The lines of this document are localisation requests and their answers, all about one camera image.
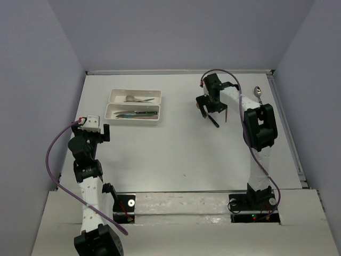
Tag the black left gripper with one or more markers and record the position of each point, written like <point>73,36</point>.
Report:
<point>101,137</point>

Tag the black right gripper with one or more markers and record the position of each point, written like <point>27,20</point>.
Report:
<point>203,100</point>

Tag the gold spoon green handle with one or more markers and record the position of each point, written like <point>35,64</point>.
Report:
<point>212,120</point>

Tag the teal plastic knife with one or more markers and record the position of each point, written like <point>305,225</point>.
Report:
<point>144,115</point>

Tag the steel knife dark marbled handle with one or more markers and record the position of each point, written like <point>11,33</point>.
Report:
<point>136,112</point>

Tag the beige plastic spoon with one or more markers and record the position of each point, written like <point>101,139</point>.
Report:
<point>130,96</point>

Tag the teal plastic spoon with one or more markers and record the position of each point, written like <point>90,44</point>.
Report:
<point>138,100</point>

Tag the silver spoon teal handle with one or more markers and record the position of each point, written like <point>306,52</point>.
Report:
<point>258,93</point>

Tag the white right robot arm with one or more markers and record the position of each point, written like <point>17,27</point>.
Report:
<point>259,131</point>

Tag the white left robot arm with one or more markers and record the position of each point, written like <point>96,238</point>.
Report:
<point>96,236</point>

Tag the white near tray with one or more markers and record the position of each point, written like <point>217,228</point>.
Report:
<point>111,108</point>

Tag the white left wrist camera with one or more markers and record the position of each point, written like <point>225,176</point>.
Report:
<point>91,123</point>

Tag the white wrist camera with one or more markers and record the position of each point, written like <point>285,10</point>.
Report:
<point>203,86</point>
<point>91,123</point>

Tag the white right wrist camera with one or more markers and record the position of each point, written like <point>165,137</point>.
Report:
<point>203,86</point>

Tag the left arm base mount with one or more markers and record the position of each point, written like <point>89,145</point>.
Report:
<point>124,209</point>

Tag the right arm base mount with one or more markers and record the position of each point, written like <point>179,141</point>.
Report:
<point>262,211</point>

